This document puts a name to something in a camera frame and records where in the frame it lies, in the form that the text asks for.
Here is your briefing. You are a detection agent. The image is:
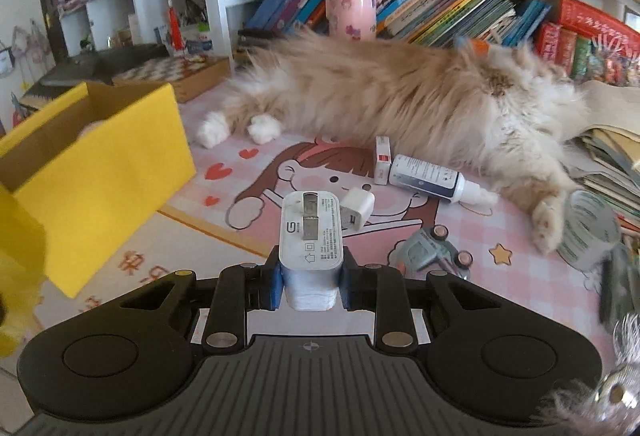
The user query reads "purple blue kids watch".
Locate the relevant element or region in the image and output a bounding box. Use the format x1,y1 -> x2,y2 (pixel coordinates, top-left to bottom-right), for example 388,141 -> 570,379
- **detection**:
390,225 -> 474,280

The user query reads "large white charger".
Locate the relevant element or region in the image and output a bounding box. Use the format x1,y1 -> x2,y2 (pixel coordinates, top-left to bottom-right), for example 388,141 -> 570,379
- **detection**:
278,191 -> 344,312

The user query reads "small white plug adapter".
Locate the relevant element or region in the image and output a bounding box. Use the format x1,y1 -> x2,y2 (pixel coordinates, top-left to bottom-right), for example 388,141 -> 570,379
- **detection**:
341,188 -> 375,231

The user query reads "white spray bottle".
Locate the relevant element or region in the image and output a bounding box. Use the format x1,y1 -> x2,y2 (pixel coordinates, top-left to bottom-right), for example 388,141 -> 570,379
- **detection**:
388,155 -> 499,206

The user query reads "white red staples box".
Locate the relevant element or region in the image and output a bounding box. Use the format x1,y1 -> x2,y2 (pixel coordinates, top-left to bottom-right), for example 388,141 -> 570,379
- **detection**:
373,136 -> 393,185

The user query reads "pink plush toy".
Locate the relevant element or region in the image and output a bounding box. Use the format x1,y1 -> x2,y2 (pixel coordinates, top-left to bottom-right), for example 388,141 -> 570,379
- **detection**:
77,119 -> 104,139

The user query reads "pink checkered table mat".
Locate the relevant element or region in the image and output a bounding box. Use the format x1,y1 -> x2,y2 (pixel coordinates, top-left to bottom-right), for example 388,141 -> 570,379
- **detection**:
29,86 -> 622,367

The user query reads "yellow cardboard box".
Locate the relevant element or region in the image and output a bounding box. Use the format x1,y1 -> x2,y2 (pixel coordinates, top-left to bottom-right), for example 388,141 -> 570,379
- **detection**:
1,82 -> 196,297

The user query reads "fluffy orange white cat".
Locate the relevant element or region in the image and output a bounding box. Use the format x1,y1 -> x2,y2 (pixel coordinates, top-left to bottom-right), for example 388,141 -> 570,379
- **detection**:
195,30 -> 590,253

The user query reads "clear tape roll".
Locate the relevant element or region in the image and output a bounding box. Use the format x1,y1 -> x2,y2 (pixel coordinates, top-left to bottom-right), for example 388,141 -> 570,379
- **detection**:
556,190 -> 622,272

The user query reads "wooden chessboard box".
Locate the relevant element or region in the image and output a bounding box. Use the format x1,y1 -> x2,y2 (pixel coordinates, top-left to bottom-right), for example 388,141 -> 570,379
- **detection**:
113,55 -> 231,103

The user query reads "stack of notebooks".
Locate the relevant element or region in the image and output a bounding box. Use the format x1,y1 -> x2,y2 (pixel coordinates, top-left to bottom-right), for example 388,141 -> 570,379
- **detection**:
570,80 -> 639,237

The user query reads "black electronic keyboard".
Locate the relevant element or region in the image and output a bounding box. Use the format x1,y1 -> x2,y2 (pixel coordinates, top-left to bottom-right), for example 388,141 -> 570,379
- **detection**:
18,44 -> 169,111

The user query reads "pink cartoon cup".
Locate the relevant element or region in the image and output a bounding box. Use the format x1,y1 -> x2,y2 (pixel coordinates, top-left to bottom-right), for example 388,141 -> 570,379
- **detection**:
326,0 -> 376,41

